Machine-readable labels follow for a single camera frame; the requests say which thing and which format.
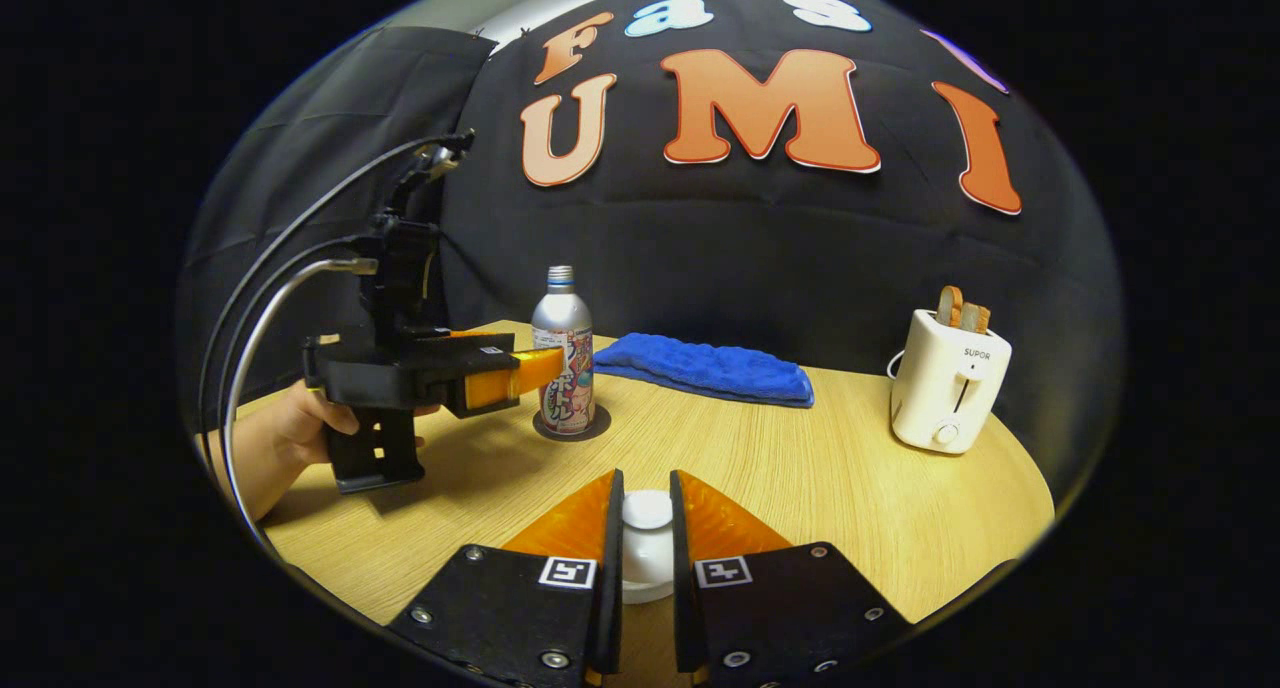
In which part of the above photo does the black backdrop cloth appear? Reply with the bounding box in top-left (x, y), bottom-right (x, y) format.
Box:
top-left (440, 0), bottom-right (1126, 509)

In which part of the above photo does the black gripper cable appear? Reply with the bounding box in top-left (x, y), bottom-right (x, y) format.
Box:
top-left (213, 236), bottom-right (363, 439)
top-left (198, 133), bottom-right (471, 439)

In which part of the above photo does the silver water bottle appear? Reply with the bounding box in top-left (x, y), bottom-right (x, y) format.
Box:
top-left (531, 265), bottom-right (597, 436)

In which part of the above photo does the white toaster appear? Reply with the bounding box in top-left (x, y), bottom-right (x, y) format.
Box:
top-left (890, 309), bottom-right (1013, 456)

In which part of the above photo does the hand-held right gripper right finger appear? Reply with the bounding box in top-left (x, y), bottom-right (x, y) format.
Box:
top-left (670, 470), bottom-right (916, 688)

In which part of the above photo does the dark brown round coaster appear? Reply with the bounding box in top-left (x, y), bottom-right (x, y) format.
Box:
top-left (532, 403), bottom-right (612, 443)

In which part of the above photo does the blue towel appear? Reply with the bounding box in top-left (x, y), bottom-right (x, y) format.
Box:
top-left (593, 332), bottom-right (815, 409)

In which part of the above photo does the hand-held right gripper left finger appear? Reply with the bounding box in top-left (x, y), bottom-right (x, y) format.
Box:
top-left (388, 470), bottom-right (626, 688)

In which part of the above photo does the dark grey curtain panel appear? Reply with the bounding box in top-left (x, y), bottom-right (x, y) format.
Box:
top-left (185, 26), bottom-right (498, 419)

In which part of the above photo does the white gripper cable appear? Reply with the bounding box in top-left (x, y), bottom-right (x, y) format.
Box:
top-left (222, 257), bottom-right (381, 551)

